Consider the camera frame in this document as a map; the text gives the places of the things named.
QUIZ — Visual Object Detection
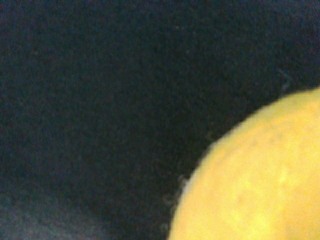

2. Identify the yellow tennis ball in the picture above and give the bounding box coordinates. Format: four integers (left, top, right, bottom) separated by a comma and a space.
168, 88, 320, 240

